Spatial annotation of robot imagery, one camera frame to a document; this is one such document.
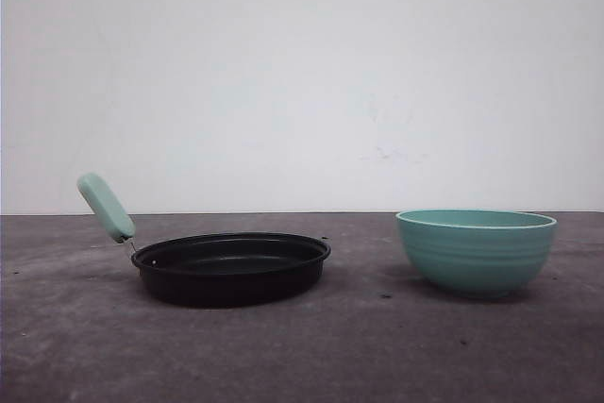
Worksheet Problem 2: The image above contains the black frying pan green handle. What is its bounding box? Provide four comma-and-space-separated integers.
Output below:
76, 173, 331, 309

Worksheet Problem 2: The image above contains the teal ceramic bowl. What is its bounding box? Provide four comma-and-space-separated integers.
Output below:
395, 210, 558, 299

